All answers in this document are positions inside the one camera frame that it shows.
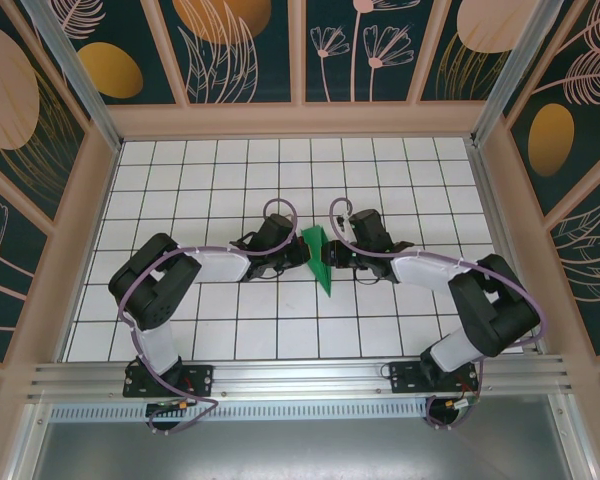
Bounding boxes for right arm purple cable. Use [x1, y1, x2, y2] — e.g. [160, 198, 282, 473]
[327, 196, 549, 432]

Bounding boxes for small black controller board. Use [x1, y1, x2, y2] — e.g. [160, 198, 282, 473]
[146, 399, 197, 415]
[444, 396, 480, 415]

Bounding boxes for aluminium frame post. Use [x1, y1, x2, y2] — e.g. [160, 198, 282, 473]
[19, 0, 125, 152]
[469, 0, 565, 147]

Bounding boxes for aluminium side rail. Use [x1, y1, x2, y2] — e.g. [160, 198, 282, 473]
[466, 141, 540, 357]

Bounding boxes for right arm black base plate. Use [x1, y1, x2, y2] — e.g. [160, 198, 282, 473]
[389, 358, 479, 396]

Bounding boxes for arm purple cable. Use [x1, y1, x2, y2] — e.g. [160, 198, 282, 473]
[117, 196, 302, 435]
[327, 196, 549, 432]

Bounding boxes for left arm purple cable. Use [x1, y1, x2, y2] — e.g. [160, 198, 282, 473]
[117, 196, 302, 435]

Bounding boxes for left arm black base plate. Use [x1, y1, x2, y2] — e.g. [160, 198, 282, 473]
[123, 361, 215, 399]

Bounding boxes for long aluminium mounting rail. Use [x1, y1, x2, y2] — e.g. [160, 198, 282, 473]
[27, 354, 575, 402]

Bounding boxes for grey metal sheet panel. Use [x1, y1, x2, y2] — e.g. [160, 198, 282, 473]
[9, 394, 597, 480]

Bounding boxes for slotted grey cable duct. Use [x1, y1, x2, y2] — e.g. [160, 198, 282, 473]
[49, 402, 432, 422]

